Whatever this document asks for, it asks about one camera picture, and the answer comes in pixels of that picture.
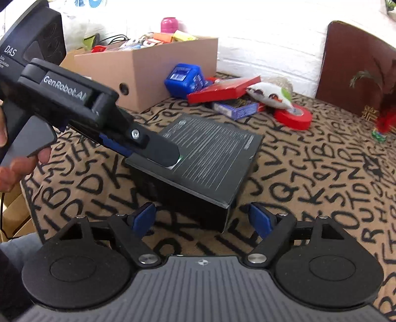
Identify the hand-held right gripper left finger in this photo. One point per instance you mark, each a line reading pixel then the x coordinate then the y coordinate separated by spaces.
pixel 144 218

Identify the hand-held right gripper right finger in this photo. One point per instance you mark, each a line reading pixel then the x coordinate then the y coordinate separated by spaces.
pixel 260 221

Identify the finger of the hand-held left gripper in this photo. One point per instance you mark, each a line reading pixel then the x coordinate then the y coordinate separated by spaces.
pixel 154 145

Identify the black rectangular box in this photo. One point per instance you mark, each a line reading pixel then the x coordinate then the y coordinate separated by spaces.
pixel 210 161

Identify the cardboard box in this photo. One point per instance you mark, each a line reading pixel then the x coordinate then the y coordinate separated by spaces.
pixel 145 74

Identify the white orange medicine box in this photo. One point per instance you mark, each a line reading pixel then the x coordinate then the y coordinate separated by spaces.
pixel 162 37

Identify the yellow green medicine box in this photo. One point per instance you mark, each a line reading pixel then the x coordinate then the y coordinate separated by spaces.
pixel 184 36

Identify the person's left hand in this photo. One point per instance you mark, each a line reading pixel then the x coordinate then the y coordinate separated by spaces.
pixel 18 168

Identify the blue plastic packet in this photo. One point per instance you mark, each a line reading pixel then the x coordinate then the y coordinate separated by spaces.
pixel 182 79

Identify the white plastic bag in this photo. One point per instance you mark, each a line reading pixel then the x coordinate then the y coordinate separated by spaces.
pixel 83 18

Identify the red white tube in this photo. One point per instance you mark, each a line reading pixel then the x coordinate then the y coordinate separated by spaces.
pixel 214 81

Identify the red gift box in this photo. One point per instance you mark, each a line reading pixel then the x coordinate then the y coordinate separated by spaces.
pixel 222 89

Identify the colourful printed card box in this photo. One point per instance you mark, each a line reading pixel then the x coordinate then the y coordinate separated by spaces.
pixel 235 109

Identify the red tape roll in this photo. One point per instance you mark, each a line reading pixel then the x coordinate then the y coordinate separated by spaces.
pixel 294 119

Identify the pink bottle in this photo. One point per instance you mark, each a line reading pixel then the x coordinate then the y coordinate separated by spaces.
pixel 169 24

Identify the grey white snack pouch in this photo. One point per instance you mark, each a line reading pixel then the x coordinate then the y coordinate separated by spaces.
pixel 272 94

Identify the flat cardboard piece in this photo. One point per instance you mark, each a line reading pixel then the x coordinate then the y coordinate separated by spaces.
pixel 15 210

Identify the person's grey trouser leg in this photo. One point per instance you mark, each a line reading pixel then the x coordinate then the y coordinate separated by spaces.
pixel 15 266

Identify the feather shuttlecock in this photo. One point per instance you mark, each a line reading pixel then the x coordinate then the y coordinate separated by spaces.
pixel 385 122

